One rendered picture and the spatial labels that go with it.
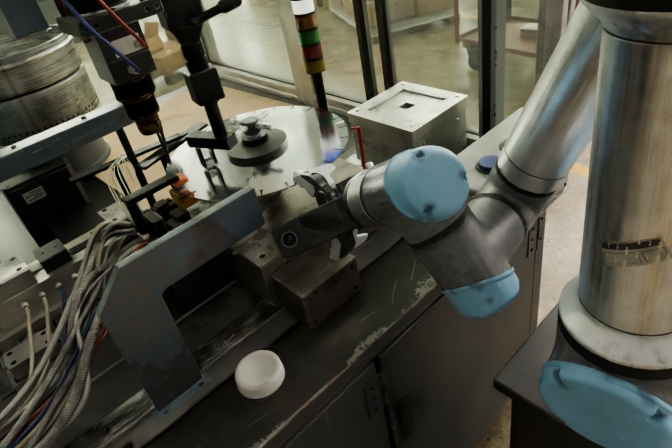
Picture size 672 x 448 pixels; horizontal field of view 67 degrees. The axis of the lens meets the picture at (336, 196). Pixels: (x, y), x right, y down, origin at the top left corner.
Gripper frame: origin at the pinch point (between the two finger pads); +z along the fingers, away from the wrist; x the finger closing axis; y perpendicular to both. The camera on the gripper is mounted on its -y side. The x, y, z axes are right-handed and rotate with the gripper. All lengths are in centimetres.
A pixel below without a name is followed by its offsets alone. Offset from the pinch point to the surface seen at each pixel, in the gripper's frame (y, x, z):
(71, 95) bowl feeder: -23, 51, 60
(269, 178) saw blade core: -2.8, 8.6, 1.7
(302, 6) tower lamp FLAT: 23.2, 38.2, 16.5
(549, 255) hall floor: 101, -57, 74
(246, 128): -0.9, 18.3, 7.9
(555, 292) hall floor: 88, -65, 63
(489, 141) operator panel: 34.4, -1.9, -4.5
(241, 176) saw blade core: -5.9, 11.0, 5.2
